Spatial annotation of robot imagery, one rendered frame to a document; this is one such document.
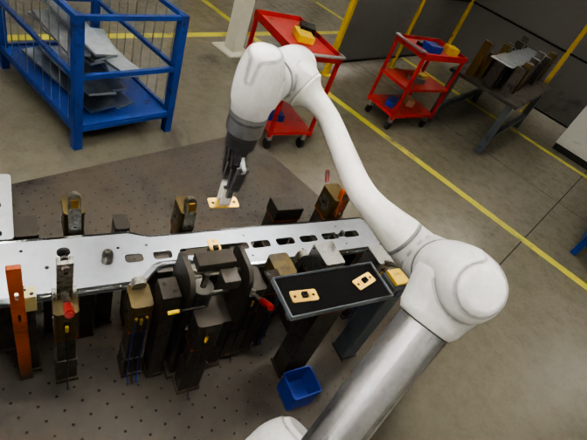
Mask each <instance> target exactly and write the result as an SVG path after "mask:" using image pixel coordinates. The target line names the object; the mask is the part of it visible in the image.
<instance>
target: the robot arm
mask: <svg viewBox="0 0 587 440"><path fill-rule="evenodd" d="M282 100H283V101H285V102H286V103H288V104H290V105H291V106H301V107H305V108H306V109H307V110H308V111H309V112H310V113H311V114H312V115H313V116H314V117H315V118H316V119H317V121H318V123H319V124H320V126H321V130H322V132H323V134H324V137H325V139H326V142H327V144H328V148H329V151H330V154H331V155H332V158H333V161H334V163H335V167H336V170H337V172H338V175H339V176H340V179H341V182H342V185H343V187H344V189H345V191H346V193H347V195H348V196H349V199H350V201H351V202H352V203H353V204H354V206H355V207H356V209H357V211H358V212H359V214H360V215H361V216H362V218H363V219H364V221H365V222H366V223H367V225H368V226H369V227H370V228H371V230H372V231H373V233H374V234H375V235H376V237H377V239H378V240H379V242H380V243H381V245H382V247H383V248H384V249H385V250H386V252H387V253H388V254H389V255H390V257H391V258H392V259H393V260H394V262H395V263H396V264H397V266H398V267H399V268H400V269H401V270H402V271H403V272H404V274H405V275H406V276H407V278H408V279H409V281H408V283H407V286H406V287H405V289H404V292H403V294H402V296H401V301H400V306H401V307H402V308H401V310H400V311H399V312H398V314H397V315H396V317H395V318H394V319H393V320H392V322H391V323H390V324H389V325H388V326H387V328H386V329H385V330H384V331H383V333H382V334H381V336H380V337H379V338H378V340H377V341H376V343H375V344H374V345H373V346H372V348H371V349H370V350H369V352H368V353H367V354H366V355H365V356H364V357H363V359H362V360H361V362H360V363H359V364H358V366H357V367H356V369H355V370H354V371H353V372H352V374H351V375H350V376H349V378H348V379H347V380H346V381H345V382H344V383H343V385H342V386H341V388H340V389H339V390H338V392H337V393H336V394H335V396H334V397H333V398H332V400H331V401H330V402H329V404H328V405H327V407H326V408H325V409H324V410H323V411H322V412H321V414H320V415H319V416H318V418H317V419H316V420H315V422H314V423H313V424H312V426H311V427H310V428H309V430H307V429H306V428H305V427H304V426H303V425H302V424H301V423H300V422H299V421H297V420H296V419H295V418H293V417H291V416H279V417H276V418H274V419H272V420H269V421H267V422H265V423H263V424H262V425H260V426H259V427H258V428H257V429H256V430H255V431H254V432H253V433H252V434H251V435H250V436H249V437H248V438H247V439H246V440H370V439H371V438H372V436H373V435H374V434H375V433H376V431H377V430H378V428H379V427H380V426H381V425H382V423H383V422H384V420H385V419H386V418H387V416H388V415H389V414H390V412H391V411H392V410H393V409H394V408H395V407H396V406H397V404H398V403H399V401H400V400H401V399H402V397H403V396H404V395H405V393H406V392H407V391H408V389H409V388H410V387H411V385H412V384H413V383H414V381H416V380H417V378H418V377H419V376H420V374H421V373H422V372H423V370H424V369H425V367H426V366H427V365H428V364H429V362H430V361H431V360H432V358H433V357H434V356H435V354H436V353H437V352H438V351H439V350H440V348H441V347H442V346H443V345H444V343H445V342H446V341H447V342H452V341H455V340H457V339H459V338H460V337H461V336H462V335H464V334H465V333H467V332H468V331H470V330H471V329H473V328H474V327H476V326H477V325H479V324H481V323H484V322H487V321H488V320H490V319H492V318H493V317H494V316H496V315H497V314H498V313H499V312H500V311H501V310H502V308H503V307H504V306H505V304H506V302H507V299H508V281H507V278H506V276H505V274H504V271H503V270H502V269H501V267H500V266H499V264H498V263H497V262H496V261H495V260H494V259H492V258H491V257H490V256H489V255H488V254H487V253H485V252H484V251H483V250H481V249H479V248H477V247H475V246H473V245H470V244H466V243H463V242H460V241H456V240H447V239H445V238H442V237H440V236H438V235H434V234H432V233H431V232H430V231H429V230H427V229H426V228H425V227H424V226H423V225H422V224H421V223H419V222H418V221H417V220H416V219H414V218H413V217H411V216H409V215H408V214H406V213H405V212H403V211H402V210H401V209H399V208H398V207H397V206H396V205H394V204H393V203H391V202H390V201H389V200H388V199H386V198H385V197H384V196H383V195H382V194H381V193H380V192H379V191H378V190H377V189H376V187H375V186H374V184H373V183H372V181H371V180H370V179H369V177H368V175H367V173H366V171H365V169H364V167H363V165H362V162H361V160H360V158H359V156H358V154H357V152H356V149H355V147H354V145H353V142H352V140H351V139H350V137H349V133H348V131H347V129H346V127H345V126H344V123H343V121H342V118H341V116H340V114H339V113H338V111H337V110H336V108H335V106H334V104H333V103H332V101H331V100H330V98H329V97H328V96H327V95H326V93H325V92H324V90H323V89H322V86H321V75H320V74H319V72H318V70H317V64H316V60H315V57H314V54H313V53H312V52H311V51H310V50H309V49H308V48H307V47H305V46H303V45H285V46H281V47H280V48H278V47H277V46H275V45H272V44H269V43H266V42H256V43H253V44H251V45H249V46H248V48H247V49H246V50H245V52H244V54H243V55H242V57H241V59H240V60H239V62H238V66H237V69H236V71H235V75H234V79H233V82H232V86H231V106H230V109H229V114H228V118H227V122H226V128H227V134H226V137H225V147H224V157H223V161H222V167H221V172H222V173H223V175H222V177H223V180H222V182H221V185H220V189H219V191H218V199H220V198H221V199H220V203H219V205H231V200H232V197H233V193H234V192H239V190H240V188H241V185H242V183H243V181H244V179H245V176H246V175H247V174H248V173H249V169H248V168H246V167H245V163H246V161H247V155H248V154H249V153H251V152H252V151H253V150H254V149H255V147H256V144H257V141H258V139H259V138H260V137H261V136H262V134H263V132H264V129H265V126H266V123H267V120H268V116H269V114H270V112H271V111H272V110H274V109H275V108H276V106H277V105H278V104H279V103H280V102H281V101H282Z"/></svg>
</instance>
